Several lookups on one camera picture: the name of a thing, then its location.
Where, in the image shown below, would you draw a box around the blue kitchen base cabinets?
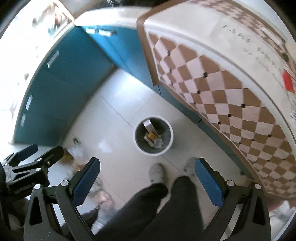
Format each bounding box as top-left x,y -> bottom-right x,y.
14,26 -> 250,177

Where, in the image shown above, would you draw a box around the white round trash bin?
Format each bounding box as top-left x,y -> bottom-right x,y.
133,116 -> 174,157

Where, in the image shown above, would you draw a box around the left black trouser leg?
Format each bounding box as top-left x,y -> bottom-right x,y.
94,183 -> 168,240

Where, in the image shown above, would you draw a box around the black trouser leg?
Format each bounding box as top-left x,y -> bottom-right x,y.
94,183 -> 168,240
138,176 -> 204,240

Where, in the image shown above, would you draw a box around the right black trouser leg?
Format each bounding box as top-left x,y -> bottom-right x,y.
138,176 -> 204,240

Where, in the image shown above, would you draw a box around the right grey slipper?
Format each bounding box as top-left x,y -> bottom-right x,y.
183,157 -> 197,177

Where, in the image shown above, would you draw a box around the grey slipper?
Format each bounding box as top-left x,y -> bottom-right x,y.
148,163 -> 166,184
183,157 -> 197,177

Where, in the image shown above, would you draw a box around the left grey slipper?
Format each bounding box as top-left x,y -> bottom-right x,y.
148,163 -> 166,184

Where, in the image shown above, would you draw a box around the yellow packet in bin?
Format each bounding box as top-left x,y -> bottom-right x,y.
147,132 -> 159,142

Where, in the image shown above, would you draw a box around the crumpled wrapper in bin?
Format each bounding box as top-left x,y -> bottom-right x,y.
153,138 -> 164,149

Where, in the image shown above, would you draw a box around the white carton in bin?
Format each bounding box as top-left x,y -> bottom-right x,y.
143,118 -> 157,133

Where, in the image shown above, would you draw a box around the checkered tablecloth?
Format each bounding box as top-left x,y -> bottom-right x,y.
137,1 -> 295,199

